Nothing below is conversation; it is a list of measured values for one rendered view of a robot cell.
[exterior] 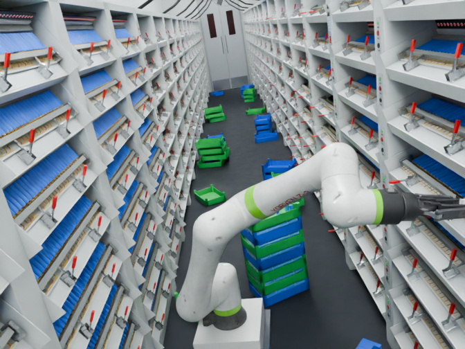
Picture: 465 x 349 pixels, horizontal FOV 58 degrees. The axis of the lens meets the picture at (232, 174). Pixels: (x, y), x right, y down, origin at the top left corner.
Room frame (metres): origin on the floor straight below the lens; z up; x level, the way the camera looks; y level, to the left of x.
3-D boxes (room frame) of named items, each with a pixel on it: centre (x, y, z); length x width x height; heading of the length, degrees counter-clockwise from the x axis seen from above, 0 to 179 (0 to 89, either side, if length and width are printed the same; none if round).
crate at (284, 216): (2.11, -0.16, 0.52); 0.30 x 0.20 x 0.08; 111
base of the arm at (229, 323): (1.47, 0.17, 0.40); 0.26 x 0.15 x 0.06; 73
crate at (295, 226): (2.11, -0.16, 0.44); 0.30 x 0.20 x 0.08; 111
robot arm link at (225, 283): (1.45, 0.12, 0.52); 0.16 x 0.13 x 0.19; 135
